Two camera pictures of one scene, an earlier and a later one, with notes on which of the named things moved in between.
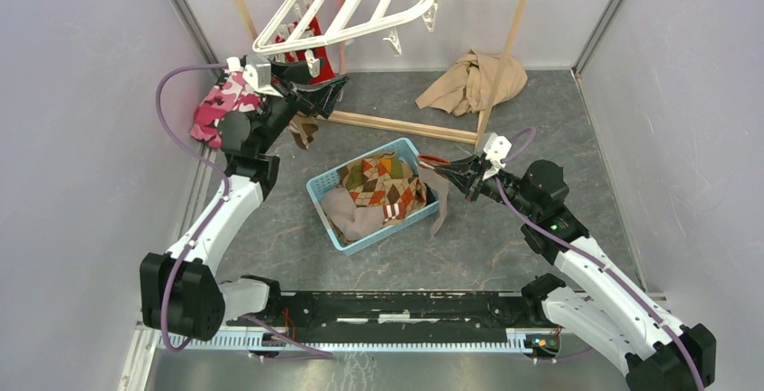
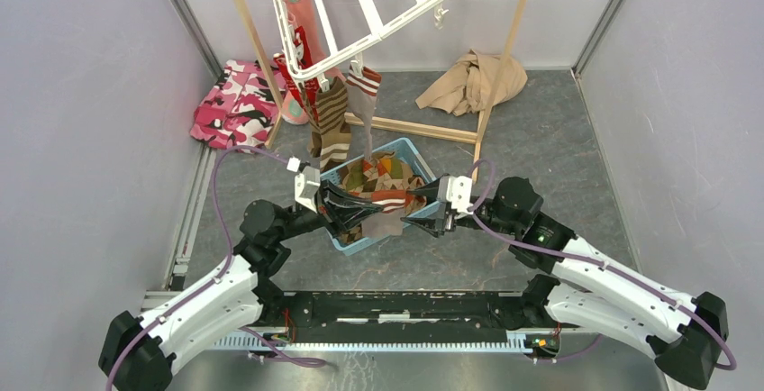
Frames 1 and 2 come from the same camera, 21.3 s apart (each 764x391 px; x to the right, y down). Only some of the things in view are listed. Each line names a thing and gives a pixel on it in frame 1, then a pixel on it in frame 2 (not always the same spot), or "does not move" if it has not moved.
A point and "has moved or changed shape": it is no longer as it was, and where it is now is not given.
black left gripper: x=321 y=96 to x=341 y=209
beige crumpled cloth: x=465 y=88 does not move
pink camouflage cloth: x=229 y=95 does not move
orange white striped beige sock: x=428 y=165 to x=361 y=95
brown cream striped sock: x=303 y=129 to x=330 y=137
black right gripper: x=468 y=173 to x=427 y=224
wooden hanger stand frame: x=441 y=131 does not move
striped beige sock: x=354 y=222 has moved or changed shape
